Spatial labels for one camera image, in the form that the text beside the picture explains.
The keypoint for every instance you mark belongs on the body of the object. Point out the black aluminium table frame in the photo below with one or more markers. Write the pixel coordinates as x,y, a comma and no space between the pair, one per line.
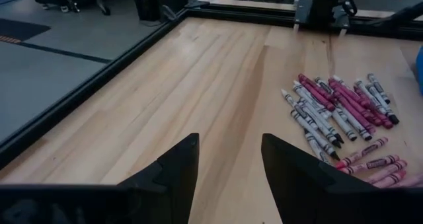
99,79

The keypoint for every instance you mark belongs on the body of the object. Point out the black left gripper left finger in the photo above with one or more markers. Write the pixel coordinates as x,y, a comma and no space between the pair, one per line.
178,171

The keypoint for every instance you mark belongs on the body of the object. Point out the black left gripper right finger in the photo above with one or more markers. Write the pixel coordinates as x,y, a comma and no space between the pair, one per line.
291,184

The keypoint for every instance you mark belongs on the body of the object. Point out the black floor mat striped edge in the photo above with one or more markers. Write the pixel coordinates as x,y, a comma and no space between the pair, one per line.
20,29

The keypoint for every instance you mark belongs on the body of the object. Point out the black bag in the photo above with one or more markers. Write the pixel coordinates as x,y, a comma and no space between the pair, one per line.
148,2

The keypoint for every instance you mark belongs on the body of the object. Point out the black office chair base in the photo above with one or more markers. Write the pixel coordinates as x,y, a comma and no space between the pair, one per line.
100,1

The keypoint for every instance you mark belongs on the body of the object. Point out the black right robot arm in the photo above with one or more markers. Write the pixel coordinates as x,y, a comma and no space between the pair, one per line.
322,6

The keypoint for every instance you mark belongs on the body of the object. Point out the blue plastic basket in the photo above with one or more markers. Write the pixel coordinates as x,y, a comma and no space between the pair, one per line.
420,68

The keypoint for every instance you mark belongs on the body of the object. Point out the white paper-wrapped crayon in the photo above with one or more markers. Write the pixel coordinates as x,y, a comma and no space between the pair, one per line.
345,128
315,148
291,100

